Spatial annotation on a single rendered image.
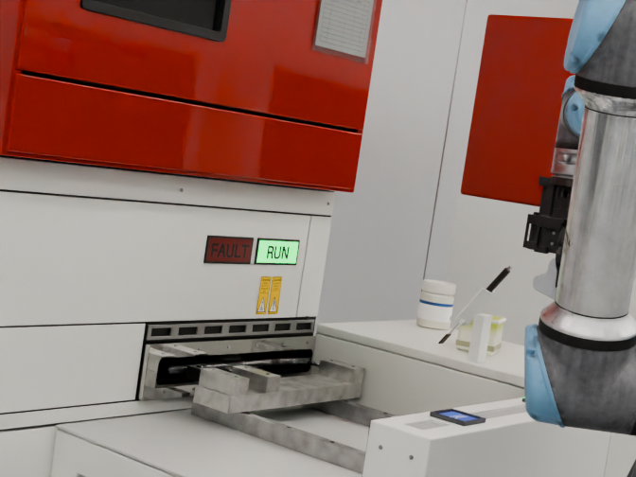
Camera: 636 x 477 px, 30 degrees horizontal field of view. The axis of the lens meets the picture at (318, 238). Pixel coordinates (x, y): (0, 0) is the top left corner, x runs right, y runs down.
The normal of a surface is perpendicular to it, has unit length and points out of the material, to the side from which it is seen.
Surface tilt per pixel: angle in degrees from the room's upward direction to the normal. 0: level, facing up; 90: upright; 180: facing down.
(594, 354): 103
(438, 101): 90
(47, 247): 90
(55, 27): 90
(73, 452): 90
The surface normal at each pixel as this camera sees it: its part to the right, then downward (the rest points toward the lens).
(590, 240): -0.51, 0.21
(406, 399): -0.62, -0.04
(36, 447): 0.78, 0.16
